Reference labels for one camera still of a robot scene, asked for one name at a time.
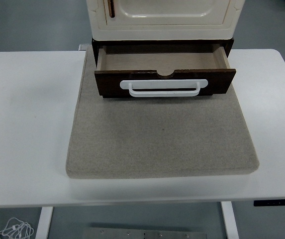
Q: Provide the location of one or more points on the white table leg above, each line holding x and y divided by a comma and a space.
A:
44, 222
230, 221

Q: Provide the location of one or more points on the grey fabric mat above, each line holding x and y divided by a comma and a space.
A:
162, 134

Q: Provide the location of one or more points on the dark wooden drawer casing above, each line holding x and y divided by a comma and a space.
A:
157, 42

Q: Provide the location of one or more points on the black table control panel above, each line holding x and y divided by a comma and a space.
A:
276, 202

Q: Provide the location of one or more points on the grey table bracket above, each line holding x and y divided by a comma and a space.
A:
83, 46

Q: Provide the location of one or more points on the dark wooden drawer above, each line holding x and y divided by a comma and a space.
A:
107, 84

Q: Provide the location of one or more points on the cream plastic cabinet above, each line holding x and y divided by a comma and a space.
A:
167, 27

